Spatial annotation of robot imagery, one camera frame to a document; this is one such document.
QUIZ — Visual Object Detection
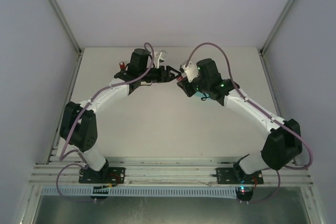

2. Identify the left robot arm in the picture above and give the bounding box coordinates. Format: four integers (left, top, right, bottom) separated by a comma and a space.
59, 48, 181, 184

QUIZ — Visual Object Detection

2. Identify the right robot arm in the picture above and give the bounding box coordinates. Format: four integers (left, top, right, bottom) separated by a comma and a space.
177, 58, 302, 183

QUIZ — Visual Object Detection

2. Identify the teal plastic bin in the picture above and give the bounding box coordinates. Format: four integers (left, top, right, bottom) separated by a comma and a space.
195, 92, 209, 100

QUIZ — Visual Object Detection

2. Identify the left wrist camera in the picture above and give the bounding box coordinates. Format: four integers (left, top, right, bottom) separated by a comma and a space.
154, 50, 167, 69

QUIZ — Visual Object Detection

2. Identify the right frame post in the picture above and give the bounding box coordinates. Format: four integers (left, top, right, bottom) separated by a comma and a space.
258, 0, 313, 56

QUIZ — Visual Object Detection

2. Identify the frame post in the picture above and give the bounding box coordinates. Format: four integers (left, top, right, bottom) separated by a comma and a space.
34, 0, 82, 56
258, 0, 313, 56

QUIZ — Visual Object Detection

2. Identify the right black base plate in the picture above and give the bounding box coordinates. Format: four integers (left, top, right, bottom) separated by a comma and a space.
213, 167, 264, 185

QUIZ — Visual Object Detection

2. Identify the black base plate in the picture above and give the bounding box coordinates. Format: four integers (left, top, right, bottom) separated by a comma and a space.
78, 167, 125, 184
213, 167, 264, 185

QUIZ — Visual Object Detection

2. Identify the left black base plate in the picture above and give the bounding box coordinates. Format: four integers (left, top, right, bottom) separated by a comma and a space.
78, 167, 125, 184

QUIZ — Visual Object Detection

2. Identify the grey slotted cable duct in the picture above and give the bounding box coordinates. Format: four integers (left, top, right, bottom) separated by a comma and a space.
41, 186, 236, 199

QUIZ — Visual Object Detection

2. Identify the left frame post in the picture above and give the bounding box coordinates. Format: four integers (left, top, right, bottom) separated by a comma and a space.
34, 0, 82, 56

